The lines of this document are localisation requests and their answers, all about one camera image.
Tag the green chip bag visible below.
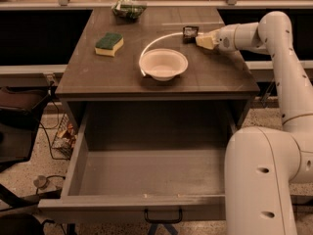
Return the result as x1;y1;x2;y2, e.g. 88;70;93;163
112;0;147;20

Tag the green yellow sponge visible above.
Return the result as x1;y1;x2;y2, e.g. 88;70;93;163
95;32;124;57

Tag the white paper bowl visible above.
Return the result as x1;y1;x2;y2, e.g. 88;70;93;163
139;48;189;81

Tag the open grey top drawer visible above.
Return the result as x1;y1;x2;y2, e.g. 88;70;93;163
39;101;235;223

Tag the black cable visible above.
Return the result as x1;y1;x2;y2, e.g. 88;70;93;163
38;81;71;162

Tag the black office chair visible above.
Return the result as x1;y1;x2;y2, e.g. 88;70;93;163
0;87;50;235

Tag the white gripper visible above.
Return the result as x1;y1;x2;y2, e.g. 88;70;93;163
196;24;238;52

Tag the small round floor plug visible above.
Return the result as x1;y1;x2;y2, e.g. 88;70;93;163
33;175;49;189

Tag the wire basket with snacks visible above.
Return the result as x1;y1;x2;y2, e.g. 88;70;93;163
52;114;77;160

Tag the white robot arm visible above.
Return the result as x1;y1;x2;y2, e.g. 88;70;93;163
196;11;313;235

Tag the dark rxbar chocolate wrapper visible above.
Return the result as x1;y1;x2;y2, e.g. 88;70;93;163
183;25;199;43

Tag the grey wooden cabinet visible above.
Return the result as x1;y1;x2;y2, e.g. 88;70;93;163
56;6;259;126

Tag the black drawer handle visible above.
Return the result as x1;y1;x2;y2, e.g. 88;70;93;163
144;209;183;224

